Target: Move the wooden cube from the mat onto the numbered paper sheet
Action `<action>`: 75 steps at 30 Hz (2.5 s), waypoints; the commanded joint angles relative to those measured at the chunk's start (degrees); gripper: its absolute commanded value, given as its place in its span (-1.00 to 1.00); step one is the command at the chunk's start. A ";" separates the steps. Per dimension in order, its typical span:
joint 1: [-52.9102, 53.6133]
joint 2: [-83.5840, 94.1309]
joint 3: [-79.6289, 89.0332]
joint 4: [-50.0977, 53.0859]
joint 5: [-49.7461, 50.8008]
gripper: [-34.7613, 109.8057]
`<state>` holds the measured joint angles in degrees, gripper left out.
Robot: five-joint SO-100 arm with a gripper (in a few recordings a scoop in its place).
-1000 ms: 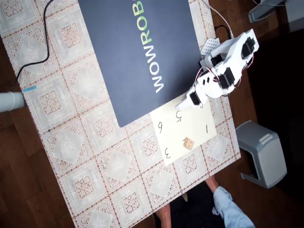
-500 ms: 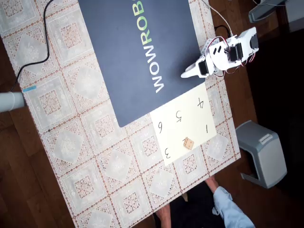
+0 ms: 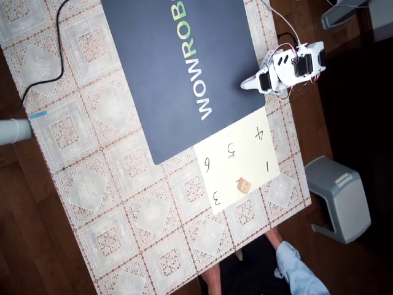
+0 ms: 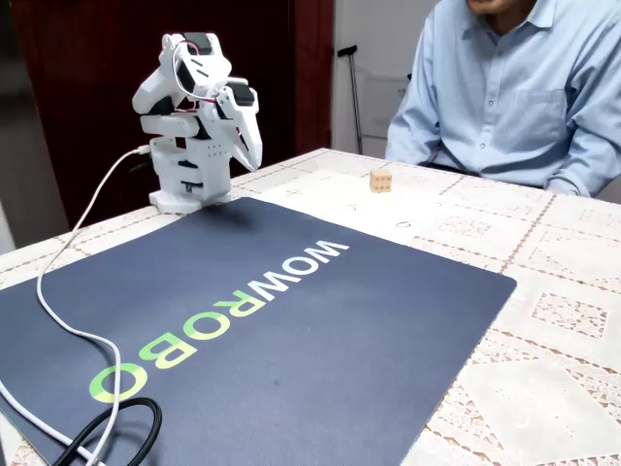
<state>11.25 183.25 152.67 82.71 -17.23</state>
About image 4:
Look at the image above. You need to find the small wooden cube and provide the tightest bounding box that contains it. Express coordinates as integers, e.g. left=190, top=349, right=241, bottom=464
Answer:
left=369, top=169, right=394, bottom=194

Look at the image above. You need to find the grey crutch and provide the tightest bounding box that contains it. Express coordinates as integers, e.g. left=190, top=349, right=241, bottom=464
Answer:
left=337, top=45, right=365, bottom=156

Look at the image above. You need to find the dark red wooden door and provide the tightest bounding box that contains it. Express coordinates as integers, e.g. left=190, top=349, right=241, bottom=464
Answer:
left=9, top=0, right=336, bottom=230

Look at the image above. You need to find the dark blue WOWROBO mat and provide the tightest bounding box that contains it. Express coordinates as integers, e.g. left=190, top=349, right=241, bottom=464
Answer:
left=0, top=196, right=518, bottom=466

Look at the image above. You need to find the person in light blue shirt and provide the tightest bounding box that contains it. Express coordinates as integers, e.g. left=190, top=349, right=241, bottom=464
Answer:
left=385, top=0, right=621, bottom=199

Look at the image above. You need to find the cream lace tablecloth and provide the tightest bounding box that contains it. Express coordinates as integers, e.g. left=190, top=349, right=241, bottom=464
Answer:
left=0, top=148, right=621, bottom=466

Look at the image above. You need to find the white USB cable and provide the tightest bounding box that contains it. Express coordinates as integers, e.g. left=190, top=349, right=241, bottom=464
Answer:
left=0, top=144, right=153, bottom=466

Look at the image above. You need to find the thick black braided cable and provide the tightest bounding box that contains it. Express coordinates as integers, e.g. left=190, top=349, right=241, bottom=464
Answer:
left=49, top=397, right=164, bottom=466

